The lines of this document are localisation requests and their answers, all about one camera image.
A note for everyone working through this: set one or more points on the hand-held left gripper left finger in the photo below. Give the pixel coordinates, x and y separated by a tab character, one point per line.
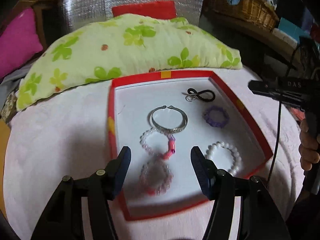
122	170

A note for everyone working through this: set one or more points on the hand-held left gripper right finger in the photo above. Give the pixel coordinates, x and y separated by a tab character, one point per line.
200	170

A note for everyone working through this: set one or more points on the silver bangle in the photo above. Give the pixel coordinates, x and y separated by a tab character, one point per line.
172	130

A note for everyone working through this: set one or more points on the red shallow cardboard box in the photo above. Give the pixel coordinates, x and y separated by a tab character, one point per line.
135	100

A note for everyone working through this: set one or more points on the person's right hand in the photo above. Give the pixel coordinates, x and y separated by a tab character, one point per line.
308	150

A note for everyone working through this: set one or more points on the green floral pillow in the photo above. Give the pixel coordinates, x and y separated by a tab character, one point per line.
112	47

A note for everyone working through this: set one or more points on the orange cardboard box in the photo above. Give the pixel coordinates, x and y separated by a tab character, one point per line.
3	135

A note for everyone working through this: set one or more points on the grey blanket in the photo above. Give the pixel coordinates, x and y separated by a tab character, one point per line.
7	85

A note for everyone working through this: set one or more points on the wooden shelf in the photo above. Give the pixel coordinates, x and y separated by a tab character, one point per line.
250	33

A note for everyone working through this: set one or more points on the white flat box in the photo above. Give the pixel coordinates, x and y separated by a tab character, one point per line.
282	33

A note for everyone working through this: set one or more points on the red cushion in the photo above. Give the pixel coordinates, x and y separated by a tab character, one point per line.
145	10

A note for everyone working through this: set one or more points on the magenta pillow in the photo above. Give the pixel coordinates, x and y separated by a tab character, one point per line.
17	42

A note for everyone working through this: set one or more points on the blue flat box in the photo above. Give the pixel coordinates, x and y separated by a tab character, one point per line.
290	28

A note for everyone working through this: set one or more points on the wicker basket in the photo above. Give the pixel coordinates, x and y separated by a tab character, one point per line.
250	7

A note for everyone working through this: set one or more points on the silver foil insulation sheet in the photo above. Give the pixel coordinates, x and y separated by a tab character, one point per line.
85	2

